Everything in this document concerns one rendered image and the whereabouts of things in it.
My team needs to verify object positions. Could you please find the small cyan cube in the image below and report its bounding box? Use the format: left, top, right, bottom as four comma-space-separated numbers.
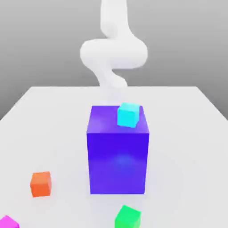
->
117, 102, 140, 128

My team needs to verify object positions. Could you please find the small orange cube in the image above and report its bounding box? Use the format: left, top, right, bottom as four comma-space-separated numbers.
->
30, 171, 52, 198

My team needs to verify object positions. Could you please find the small green cube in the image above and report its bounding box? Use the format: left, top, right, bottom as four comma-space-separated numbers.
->
114, 204, 142, 228

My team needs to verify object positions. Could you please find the small magenta cube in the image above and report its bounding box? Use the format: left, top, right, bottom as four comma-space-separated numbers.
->
0, 215, 20, 228

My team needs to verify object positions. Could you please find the large purple box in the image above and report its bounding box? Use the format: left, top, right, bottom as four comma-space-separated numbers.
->
86, 105, 150, 195

